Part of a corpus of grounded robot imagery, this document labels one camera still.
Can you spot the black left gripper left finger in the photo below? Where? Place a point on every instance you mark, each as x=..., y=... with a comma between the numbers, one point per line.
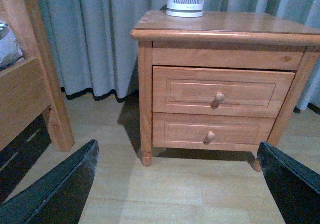
x=60, y=195

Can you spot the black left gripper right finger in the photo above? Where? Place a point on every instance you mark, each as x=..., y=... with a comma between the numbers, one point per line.
x=294, y=187

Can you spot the wooden drawer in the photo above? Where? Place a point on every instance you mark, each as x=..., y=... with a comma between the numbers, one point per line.
x=210, y=129
x=227, y=92

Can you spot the wooden nightstand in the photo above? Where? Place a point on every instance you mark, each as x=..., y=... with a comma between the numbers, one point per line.
x=222, y=40

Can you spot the grey curtain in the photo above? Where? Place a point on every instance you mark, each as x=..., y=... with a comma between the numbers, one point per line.
x=94, y=52

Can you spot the wooden bed frame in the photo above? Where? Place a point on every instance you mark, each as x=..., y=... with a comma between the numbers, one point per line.
x=30, y=87

